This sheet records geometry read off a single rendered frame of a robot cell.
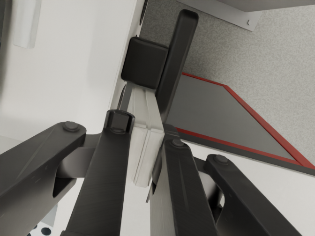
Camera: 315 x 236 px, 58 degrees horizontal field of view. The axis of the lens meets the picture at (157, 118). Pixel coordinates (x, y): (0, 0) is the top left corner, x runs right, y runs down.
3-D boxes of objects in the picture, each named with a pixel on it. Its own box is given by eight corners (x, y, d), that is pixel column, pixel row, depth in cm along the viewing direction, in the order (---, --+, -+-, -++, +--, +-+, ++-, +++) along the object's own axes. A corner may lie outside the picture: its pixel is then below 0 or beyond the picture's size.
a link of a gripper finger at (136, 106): (132, 184, 13) (116, 181, 13) (133, 128, 20) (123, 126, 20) (148, 127, 12) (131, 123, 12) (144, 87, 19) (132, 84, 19)
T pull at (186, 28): (198, 14, 18) (201, 13, 16) (163, 123, 20) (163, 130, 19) (142, -4, 17) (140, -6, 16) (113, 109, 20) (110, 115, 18)
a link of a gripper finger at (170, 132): (163, 165, 11) (234, 180, 12) (154, 120, 16) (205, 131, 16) (153, 197, 11) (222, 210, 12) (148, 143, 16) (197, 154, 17)
